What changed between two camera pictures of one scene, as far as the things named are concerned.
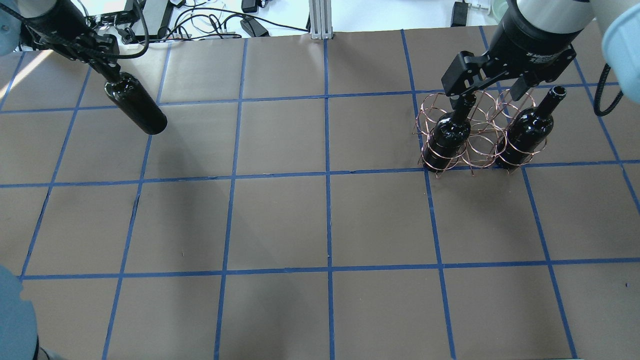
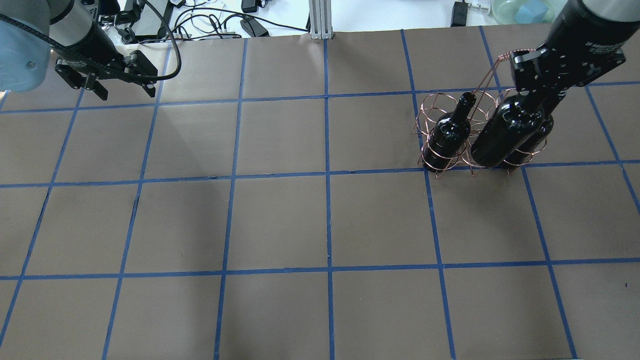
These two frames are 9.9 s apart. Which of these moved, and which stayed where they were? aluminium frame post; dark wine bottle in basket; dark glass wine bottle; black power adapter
Moved: dark glass wine bottle
Stayed: black power adapter; dark wine bottle in basket; aluminium frame post
